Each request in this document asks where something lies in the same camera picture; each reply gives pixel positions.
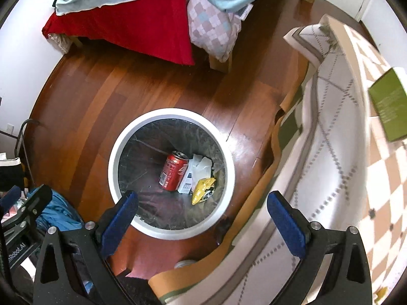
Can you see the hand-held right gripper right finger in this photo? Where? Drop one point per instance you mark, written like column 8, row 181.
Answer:
column 286, row 225

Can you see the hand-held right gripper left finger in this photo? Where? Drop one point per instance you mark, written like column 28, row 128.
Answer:
column 122, row 217

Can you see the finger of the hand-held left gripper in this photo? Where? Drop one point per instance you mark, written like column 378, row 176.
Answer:
column 9, row 195
column 33, row 201

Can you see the white round trash bin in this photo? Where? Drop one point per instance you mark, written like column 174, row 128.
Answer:
column 136, row 152

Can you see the black white-trimmed cloth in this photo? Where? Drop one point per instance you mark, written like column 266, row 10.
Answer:
column 9, row 173

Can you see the blue cloth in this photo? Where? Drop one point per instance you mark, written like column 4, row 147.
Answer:
column 60, row 211

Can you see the black metal rack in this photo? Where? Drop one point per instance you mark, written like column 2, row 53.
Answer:
column 24, row 146

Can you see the red soda can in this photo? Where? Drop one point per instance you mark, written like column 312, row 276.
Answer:
column 173, row 171

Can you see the white blue carton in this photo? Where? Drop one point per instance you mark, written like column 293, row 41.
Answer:
column 186, row 181

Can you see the white dotted diamond blanket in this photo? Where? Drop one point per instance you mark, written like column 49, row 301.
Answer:
column 318, row 152

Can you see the yellow snack wrapper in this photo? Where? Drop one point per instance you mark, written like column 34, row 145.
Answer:
column 202, row 190

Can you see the tan checkered blanket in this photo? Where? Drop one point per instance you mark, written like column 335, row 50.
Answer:
column 391, row 181

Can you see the green box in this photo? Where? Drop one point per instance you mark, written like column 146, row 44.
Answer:
column 389, row 101

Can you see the red bed sheet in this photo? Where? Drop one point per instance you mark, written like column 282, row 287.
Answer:
column 136, row 25

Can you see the pink checkered quilt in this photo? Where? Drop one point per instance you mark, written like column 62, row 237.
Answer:
column 210, row 28

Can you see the white wall socket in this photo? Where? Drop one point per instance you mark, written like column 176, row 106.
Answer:
column 8, row 129

